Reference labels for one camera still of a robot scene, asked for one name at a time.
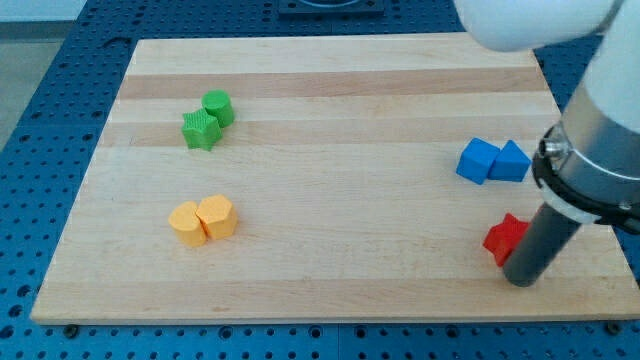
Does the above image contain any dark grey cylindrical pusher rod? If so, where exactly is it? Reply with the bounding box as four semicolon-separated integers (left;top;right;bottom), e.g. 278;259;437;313
502;203;582;287

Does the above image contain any red star block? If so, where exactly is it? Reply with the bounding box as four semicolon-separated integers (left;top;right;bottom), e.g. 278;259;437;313
483;213;529;267

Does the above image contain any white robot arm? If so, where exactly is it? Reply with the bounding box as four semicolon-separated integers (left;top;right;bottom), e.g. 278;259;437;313
455;0;639;287

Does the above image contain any green star block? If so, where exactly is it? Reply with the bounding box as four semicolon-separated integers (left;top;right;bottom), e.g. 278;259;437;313
181;109;222;151

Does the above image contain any blue triangular prism block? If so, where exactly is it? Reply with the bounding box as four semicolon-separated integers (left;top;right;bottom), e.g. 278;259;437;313
488;140;531;182

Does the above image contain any blue cube block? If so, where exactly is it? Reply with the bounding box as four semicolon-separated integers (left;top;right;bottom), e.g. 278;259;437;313
456;138;500;185

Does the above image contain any wooden board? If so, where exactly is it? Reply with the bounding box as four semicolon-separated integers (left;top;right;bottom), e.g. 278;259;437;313
31;33;639;325

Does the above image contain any yellow hexagon block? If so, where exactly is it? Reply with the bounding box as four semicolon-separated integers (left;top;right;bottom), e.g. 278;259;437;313
196;195;238;240

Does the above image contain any green cylinder block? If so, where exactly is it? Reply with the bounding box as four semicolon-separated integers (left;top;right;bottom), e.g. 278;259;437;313
201;89;235;128

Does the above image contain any yellow heart block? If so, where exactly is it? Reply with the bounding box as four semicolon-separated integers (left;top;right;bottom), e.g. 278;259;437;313
168;201;207;247

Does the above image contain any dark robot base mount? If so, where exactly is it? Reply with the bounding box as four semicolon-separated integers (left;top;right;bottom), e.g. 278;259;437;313
277;0;385;16

